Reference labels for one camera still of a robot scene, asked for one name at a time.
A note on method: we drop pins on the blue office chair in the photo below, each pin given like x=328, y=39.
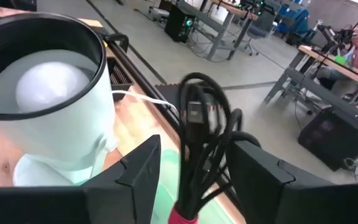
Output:
x=294, y=18

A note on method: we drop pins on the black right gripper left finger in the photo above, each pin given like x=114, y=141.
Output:
x=104, y=202

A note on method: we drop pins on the black background robot arm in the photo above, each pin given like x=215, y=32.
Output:
x=337, y=35

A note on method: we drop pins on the grey metal desk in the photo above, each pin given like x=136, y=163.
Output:
x=219, y=34

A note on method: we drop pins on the computer tower with green light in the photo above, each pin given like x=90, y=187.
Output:
x=176, y=28

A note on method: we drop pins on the black mesh bin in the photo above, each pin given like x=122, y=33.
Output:
x=120, y=81

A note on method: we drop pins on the long wooden table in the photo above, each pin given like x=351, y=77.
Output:
x=322, y=57

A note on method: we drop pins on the large black computer tower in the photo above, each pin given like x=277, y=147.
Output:
x=331, y=137

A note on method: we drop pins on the black metal table frame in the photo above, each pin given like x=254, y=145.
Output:
x=141, y=81

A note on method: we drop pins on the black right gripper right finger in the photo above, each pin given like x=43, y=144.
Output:
x=291, y=202

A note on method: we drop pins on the clear round cup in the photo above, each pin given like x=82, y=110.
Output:
x=57, y=133

